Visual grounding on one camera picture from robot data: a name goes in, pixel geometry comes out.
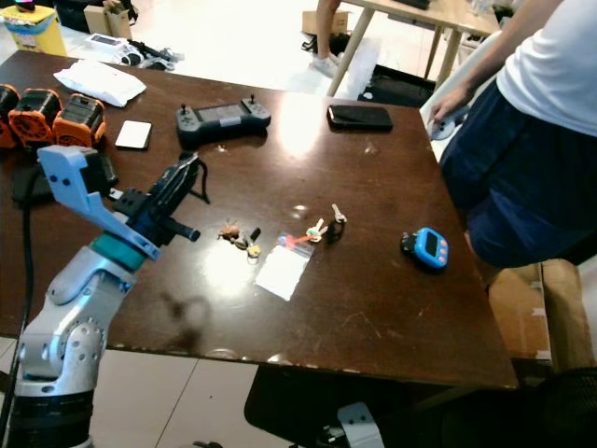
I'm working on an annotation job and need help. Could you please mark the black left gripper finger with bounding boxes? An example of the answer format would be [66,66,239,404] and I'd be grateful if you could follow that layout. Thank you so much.
[165,159,202,220]
[149,154,192,204]

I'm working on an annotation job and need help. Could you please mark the silver keys with green tag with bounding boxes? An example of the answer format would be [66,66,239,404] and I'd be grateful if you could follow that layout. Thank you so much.
[300,203,348,244]

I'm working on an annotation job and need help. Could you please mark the person right hand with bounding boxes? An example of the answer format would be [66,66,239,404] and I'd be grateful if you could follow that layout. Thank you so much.
[425,86,476,128]

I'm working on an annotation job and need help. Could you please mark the white card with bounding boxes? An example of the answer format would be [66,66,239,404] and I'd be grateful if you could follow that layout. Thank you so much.
[115,119,153,151]

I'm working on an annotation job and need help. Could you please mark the dark grey handheld controller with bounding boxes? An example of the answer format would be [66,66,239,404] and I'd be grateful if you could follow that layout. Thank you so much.
[175,95,272,148]

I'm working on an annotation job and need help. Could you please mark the key bunch with brown charm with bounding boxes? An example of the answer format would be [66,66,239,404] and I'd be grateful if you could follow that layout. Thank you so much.
[219,219,263,259]

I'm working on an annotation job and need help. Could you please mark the orange black battery pack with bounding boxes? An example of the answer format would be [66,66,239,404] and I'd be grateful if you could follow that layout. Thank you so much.
[52,93,107,151]
[7,88,63,149]
[0,84,21,149]

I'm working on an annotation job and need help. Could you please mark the white plastic bag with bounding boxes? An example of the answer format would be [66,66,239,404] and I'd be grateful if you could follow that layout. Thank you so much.
[53,59,148,107]

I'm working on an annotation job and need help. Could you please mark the clear badge holder orange clip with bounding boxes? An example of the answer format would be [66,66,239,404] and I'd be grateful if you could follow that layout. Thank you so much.
[254,231,315,302]

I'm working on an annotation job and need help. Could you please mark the white and black floor clutter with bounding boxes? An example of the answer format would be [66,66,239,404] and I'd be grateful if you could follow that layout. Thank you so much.
[84,33,180,72]

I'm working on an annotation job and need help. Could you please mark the black smartphone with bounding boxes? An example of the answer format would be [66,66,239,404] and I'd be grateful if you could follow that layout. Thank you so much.
[327,104,395,133]

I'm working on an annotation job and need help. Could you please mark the person legs with white shoes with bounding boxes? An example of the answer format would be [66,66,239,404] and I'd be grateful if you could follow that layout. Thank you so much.
[311,0,347,79]

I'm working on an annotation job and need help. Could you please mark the yellow bin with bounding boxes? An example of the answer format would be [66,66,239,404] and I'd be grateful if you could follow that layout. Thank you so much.
[0,2,59,53]

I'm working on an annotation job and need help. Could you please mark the brown cardboard box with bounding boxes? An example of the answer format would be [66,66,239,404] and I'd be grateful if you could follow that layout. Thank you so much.
[300,9,342,36]

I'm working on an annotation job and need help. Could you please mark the black bag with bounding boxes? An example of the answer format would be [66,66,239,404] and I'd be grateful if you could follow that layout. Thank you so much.
[358,65,436,107]

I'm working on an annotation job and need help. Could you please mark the black office chair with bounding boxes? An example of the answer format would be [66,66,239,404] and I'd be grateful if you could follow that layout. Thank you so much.
[243,364,597,448]

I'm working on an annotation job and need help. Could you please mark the blue digital timer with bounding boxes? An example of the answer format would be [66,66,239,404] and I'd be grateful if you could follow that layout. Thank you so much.
[399,227,451,273]

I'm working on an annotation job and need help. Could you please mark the light wooden table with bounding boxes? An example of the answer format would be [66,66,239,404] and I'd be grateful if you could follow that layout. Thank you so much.
[326,0,503,96]

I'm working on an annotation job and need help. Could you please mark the person in white shirt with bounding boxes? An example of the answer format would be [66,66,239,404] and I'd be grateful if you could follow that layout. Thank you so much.
[438,0,597,273]

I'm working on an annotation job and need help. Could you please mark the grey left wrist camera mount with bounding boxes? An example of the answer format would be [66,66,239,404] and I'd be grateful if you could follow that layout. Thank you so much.
[37,145,161,260]

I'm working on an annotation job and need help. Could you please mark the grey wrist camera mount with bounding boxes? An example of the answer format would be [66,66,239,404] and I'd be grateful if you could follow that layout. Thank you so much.
[37,145,161,260]
[334,401,387,448]

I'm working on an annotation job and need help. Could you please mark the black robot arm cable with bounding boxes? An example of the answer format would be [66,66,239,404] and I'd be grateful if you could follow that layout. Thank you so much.
[3,163,44,448]

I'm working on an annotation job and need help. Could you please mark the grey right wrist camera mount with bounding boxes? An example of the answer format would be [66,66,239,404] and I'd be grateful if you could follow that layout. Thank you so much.
[334,401,387,448]

